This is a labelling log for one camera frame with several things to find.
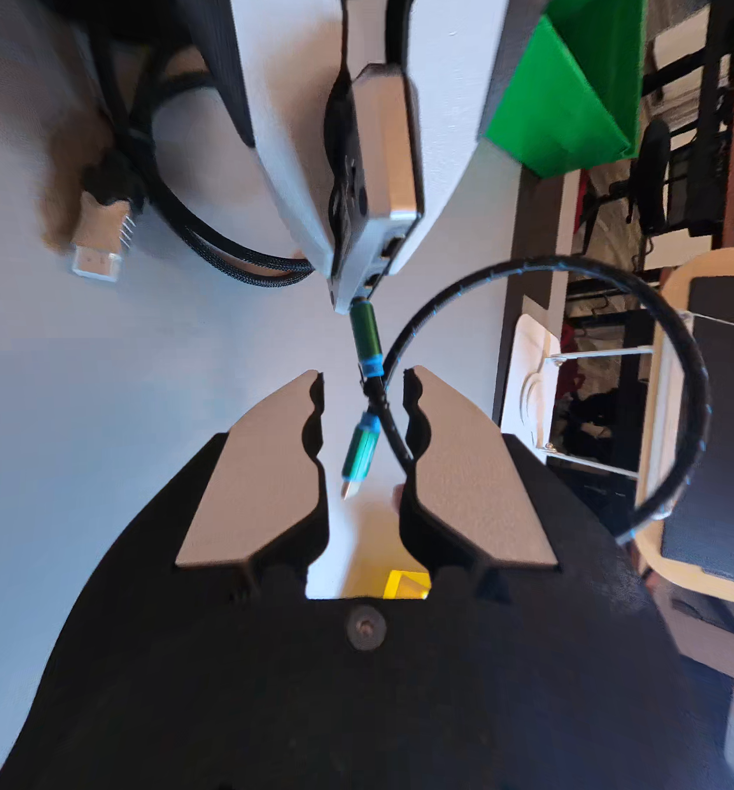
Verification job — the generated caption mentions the black office chair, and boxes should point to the black office chair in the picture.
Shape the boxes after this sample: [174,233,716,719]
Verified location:
[580,117,674,249]

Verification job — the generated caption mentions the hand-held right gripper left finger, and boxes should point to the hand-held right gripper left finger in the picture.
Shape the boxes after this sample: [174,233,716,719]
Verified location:
[174,369,331,592]

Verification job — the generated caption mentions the white desk stand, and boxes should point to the white desk stand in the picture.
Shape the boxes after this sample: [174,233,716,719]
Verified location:
[498,311,656,480]

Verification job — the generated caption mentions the green-plug braided HDMI cable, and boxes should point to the green-plug braided HDMI cable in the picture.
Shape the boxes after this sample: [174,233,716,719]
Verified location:
[340,255,712,545]

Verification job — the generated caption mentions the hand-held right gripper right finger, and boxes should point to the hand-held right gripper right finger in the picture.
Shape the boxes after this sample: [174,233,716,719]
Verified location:
[399,364,559,567]

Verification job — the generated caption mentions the black wood-rimmed panel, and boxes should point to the black wood-rimmed panel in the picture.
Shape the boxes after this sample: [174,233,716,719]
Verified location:
[634,246,734,610]

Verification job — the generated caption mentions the green plastic bin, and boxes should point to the green plastic bin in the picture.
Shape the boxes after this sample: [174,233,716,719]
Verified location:
[478,0,647,180]

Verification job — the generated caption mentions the thick black braided HDMI cable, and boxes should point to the thick black braided HDMI cable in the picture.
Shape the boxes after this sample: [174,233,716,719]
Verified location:
[69,0,415,290]

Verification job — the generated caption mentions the yellow plastic bin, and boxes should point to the yellow plastic bin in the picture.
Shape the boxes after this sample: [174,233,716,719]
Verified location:
[381,568,433,601]

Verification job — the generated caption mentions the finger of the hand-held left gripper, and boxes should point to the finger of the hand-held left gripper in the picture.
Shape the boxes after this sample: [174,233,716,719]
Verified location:
[230,0,344,279]
[391,0,511,277]

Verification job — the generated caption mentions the silver HDMI switch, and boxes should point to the silver HDMI switch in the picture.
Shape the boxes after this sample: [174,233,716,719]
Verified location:
[325,62,427,316]

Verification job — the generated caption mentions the white-tipped cord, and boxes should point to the white-tipped cord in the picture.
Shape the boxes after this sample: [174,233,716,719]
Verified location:
[682,311,734,335]

